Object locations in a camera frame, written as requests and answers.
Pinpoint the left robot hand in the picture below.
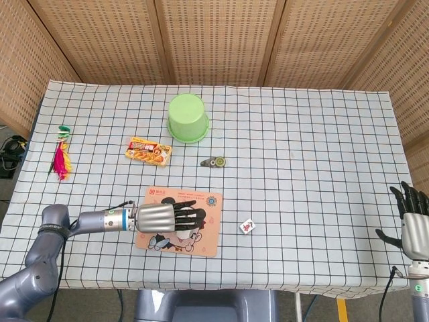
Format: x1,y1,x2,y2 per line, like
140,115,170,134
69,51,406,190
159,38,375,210
135,199,208,235

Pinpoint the blue checked tablecloth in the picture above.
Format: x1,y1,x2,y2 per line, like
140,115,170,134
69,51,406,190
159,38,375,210
0,79,429,301

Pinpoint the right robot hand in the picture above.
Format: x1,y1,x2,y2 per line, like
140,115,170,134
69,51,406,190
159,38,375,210
375,180,429,261

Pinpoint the orange cartoon girl mouse pad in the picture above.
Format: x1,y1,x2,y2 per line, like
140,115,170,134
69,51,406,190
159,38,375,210
135,186,224,258

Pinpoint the black equipment on floor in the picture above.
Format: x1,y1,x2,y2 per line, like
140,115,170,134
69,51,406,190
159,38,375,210
0,133,28,179

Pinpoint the blue cable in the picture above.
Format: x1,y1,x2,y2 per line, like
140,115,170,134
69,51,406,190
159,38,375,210
306,294,318,322
115,288,126,322

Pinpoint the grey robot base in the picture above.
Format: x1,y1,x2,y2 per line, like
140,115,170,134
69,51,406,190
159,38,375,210
133,288,280,322

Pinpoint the woven bamboo folding screen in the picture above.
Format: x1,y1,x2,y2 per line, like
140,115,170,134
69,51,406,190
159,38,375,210
0,0,429,189

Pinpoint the grey correction tape dispenser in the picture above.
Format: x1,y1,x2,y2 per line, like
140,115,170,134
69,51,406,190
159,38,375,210
200,156,227,168

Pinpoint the white mahjong tile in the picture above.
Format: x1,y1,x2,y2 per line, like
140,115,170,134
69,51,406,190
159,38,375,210
239,217,258,236

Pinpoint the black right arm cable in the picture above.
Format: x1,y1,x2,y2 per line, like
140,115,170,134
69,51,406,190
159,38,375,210
377,265,408,322

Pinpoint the yellow curry box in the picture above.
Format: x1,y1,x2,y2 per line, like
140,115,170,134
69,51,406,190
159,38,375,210
125,136,173,167

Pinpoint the colourful feather shuttlecock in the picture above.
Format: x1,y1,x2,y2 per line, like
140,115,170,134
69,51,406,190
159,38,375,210
48,125,73,182

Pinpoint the green plastic bucket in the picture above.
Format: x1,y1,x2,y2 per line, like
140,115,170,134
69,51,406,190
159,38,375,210
166,94,211,145

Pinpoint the yellow floor tape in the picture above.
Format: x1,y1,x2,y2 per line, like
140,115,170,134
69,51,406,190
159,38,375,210
336,298,349,322

